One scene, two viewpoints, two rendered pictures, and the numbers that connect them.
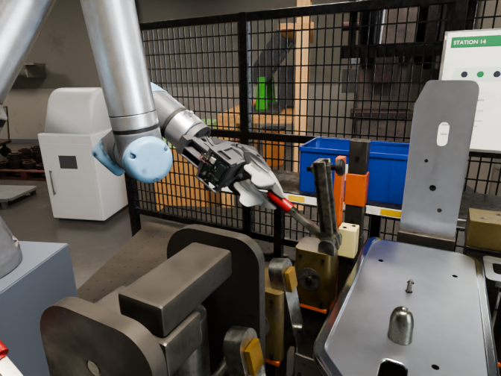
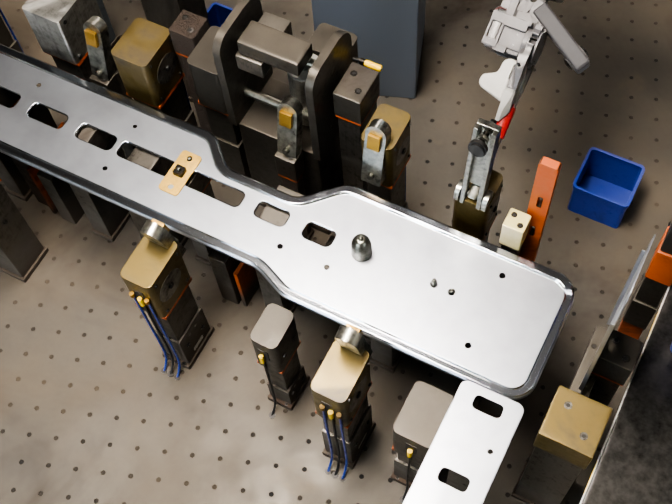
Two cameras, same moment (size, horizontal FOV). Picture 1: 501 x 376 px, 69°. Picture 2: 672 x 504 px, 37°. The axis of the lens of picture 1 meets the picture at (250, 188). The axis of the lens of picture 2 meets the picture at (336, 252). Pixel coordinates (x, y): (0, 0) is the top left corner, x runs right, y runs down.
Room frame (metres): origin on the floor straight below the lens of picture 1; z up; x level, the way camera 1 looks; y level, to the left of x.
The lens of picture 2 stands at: (0.45, -0.94, 2.42)
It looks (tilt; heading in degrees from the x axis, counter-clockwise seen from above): 63 degrees down; 95
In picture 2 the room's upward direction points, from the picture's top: 6 degrees counter-clockwise
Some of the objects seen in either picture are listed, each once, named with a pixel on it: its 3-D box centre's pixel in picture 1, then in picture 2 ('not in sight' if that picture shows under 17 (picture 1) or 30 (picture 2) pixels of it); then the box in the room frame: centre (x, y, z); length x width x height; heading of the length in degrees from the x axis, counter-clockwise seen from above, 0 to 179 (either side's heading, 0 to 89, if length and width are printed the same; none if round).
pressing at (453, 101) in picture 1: (436, 162); (614, 315); (0.76, -0.40, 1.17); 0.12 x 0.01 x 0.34; 62
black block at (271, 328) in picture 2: not in sight; (277, 367); (0.28, -0.34, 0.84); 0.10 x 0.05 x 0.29; 62
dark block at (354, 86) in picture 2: not in sight; (359, 153); (0.43, 0.03, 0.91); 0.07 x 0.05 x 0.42; 62
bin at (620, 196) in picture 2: not in sight; (604, 188); (0.89, 0.04, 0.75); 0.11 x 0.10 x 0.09; 152
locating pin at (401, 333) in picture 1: (400, 327); (361, 247); (0.43, -0.21, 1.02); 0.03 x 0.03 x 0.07
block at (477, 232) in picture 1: (476, 289); (557, 456); (0.72, -0.51, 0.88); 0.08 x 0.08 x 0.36; 62
